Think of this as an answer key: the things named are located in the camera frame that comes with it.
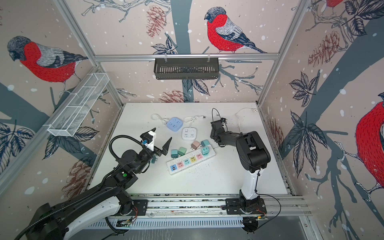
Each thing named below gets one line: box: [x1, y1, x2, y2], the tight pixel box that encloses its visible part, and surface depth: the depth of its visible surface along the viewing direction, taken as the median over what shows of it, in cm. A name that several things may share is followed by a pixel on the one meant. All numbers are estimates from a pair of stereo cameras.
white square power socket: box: [181, 126, 197, 141], surface depth 100 cm
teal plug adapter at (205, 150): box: [201, 147, 209, 155], surface depth 89 cm
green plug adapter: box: [178, 146, 187, 156], surface depth 94 cm
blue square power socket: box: [166, 117, 183, 132], surface depth 108 cm
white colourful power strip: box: [166, 148, 216, 175], surface depth 89 cm
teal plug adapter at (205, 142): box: [201, 139, 211, 147], surface depth 97 cm
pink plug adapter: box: [190, 140, 200, 150], surface depth 97 cm
